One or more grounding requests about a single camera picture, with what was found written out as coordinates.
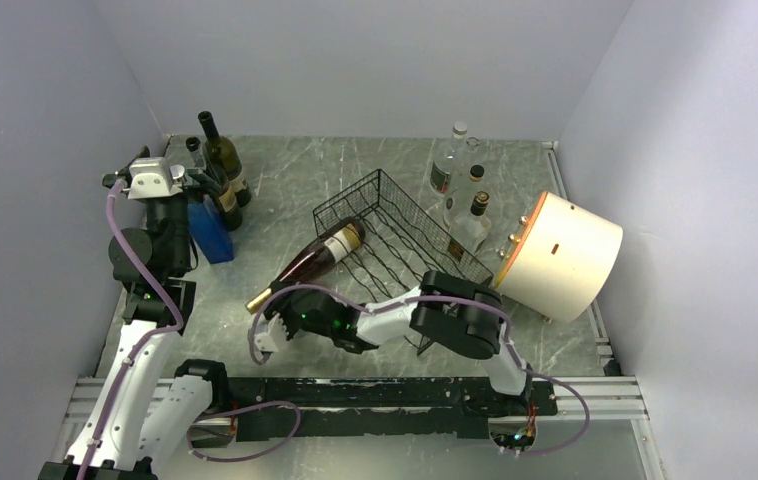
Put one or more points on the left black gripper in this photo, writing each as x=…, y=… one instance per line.
x=205, y=183

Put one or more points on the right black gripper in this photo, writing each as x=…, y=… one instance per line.
x=282, y=306

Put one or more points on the green bottle silver cap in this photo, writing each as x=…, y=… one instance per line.
x=226, y=203

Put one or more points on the blue clear glass bottle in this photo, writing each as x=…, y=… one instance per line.
x=208, y=230

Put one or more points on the dark green black-capped bottle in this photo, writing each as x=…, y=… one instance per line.
x=222, y=151

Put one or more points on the dark red gold-capped bottle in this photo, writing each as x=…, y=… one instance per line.
x=317, y=258

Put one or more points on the black wire wine rack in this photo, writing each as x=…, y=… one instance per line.
x=403, y=243

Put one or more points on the clear bottle orange black label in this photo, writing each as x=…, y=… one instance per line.
x=471, y=226

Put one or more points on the frosted clear slim bottle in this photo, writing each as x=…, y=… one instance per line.
x=447, y=163

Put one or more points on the clear bottle white label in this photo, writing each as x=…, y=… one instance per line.
x=461, y=192

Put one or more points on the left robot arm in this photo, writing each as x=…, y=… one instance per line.
x=125, y=437

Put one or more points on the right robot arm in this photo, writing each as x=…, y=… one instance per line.
x=464, y=317

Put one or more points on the beige cylindrical lamp shade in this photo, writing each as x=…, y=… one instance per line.
x=559, y=259

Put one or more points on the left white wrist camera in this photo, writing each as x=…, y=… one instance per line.
x=154, y=178

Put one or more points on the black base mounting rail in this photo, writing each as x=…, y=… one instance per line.
x=314, y=407

